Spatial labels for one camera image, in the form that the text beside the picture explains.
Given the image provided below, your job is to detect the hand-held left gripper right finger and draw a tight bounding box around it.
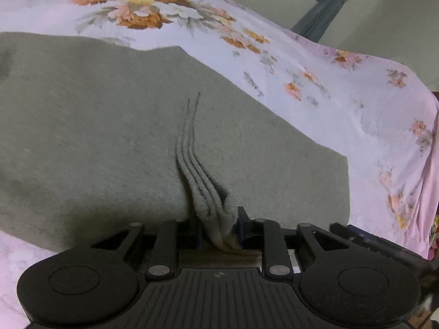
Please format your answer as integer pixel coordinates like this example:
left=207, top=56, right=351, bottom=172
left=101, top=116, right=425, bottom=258
left=233, top=206, right=347, bottom=277

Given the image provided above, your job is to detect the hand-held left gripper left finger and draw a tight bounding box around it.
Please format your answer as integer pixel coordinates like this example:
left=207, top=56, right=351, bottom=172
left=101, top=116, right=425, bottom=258
left=91, top=219, right=204, bottom=280

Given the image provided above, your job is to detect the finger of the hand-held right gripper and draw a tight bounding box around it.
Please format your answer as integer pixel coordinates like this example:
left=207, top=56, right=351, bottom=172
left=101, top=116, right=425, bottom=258
left=329, top=222, right=426, bottom=264

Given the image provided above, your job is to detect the grey fleece towel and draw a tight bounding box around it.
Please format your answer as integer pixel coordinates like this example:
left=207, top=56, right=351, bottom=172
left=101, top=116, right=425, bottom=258
left=0, top=32, right=351, bottom=251

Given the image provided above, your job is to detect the colourful floral cloth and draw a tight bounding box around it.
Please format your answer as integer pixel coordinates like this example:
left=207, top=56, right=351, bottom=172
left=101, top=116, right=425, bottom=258
left=427, top=212, right=439, bottom=260

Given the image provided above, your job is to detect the pink floral bed sheet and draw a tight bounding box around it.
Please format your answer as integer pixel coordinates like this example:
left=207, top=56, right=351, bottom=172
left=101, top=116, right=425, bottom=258
left=0, top=0, right=439, bottom=329

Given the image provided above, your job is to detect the grey curtain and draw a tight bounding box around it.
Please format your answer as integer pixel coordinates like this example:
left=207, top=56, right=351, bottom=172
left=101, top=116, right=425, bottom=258
left=291, top=0, right=375, bottom=44

